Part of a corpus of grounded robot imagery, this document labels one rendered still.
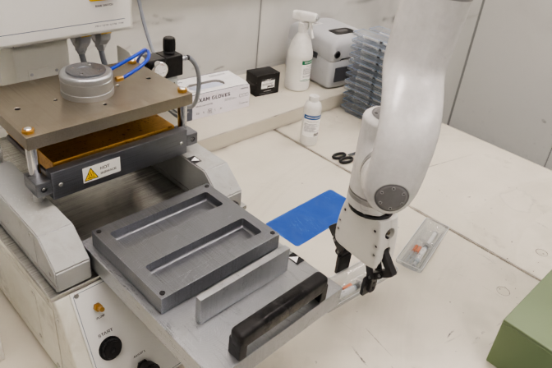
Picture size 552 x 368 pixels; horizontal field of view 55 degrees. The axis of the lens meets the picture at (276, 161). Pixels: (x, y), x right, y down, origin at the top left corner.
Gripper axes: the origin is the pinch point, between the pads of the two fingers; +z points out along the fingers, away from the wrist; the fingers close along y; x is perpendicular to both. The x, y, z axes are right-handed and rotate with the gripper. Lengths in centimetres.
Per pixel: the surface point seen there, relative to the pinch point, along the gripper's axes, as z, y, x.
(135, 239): -15.4, 11.6, 35.8
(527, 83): 33, 74, -216
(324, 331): 7.6, -2.2, 8.1
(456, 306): 7.6, -12.0, -17.2
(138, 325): -1.7, 8.9, 37.3
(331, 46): -11, 71, -59
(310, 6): -14, 98, -74
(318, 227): 7.8, 20.4, -11.0
